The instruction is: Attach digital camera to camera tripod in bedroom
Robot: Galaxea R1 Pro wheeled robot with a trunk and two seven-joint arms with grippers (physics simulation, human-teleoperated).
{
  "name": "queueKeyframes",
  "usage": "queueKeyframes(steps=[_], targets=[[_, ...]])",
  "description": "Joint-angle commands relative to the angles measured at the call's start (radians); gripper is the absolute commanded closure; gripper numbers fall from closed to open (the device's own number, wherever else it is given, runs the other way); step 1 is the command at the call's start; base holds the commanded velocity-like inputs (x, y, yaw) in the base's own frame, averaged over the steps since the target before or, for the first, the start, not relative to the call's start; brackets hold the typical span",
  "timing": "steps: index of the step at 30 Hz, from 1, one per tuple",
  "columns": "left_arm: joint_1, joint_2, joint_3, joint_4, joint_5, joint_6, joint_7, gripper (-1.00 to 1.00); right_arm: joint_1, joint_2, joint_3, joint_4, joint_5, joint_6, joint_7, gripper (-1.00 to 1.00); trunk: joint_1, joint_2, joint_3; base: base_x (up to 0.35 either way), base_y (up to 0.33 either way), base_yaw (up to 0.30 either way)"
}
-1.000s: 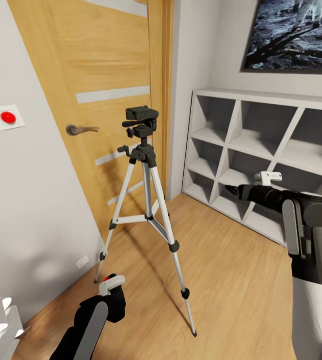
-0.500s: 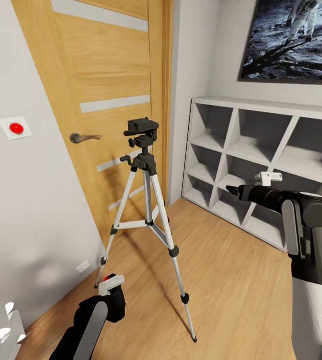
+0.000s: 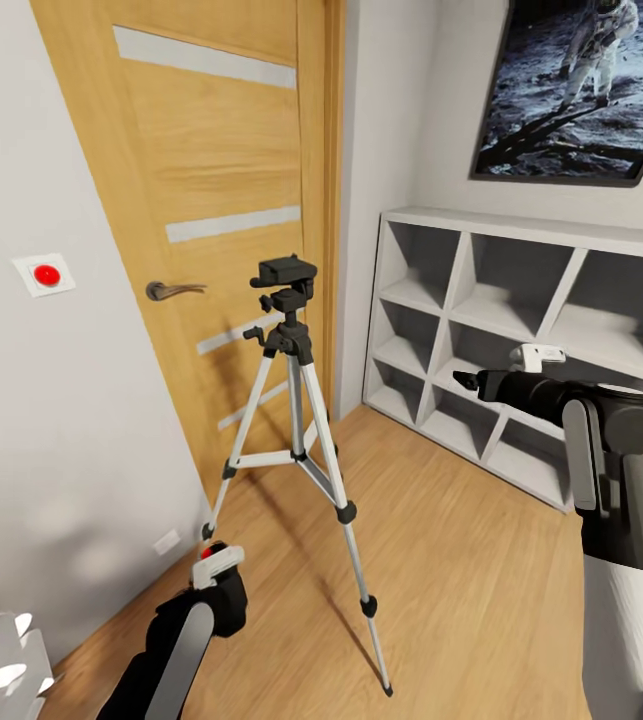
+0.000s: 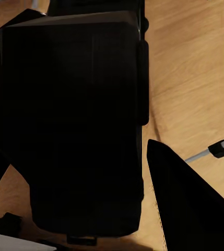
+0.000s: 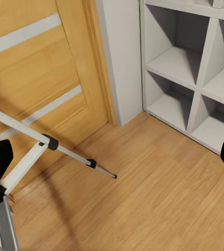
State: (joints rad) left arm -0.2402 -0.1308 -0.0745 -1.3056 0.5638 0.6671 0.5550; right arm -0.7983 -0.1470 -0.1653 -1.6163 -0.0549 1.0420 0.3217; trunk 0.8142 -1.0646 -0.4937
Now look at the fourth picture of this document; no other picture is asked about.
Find digital camera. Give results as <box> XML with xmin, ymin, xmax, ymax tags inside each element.
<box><xmin>0</xmin><ymin>0</ymin><xmax>149</xmax><ymax>246</ymax></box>

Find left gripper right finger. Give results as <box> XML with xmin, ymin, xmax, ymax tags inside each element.
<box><xmin>147</xmin><ymin>139</ymin><xmax>224</xmax><ymax>251</ymax></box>

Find camera tripod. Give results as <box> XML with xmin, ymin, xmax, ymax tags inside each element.
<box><xmin>31</xmin><ymin>0</ymin><xmax>224</xmax><ymax>163</ymax></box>

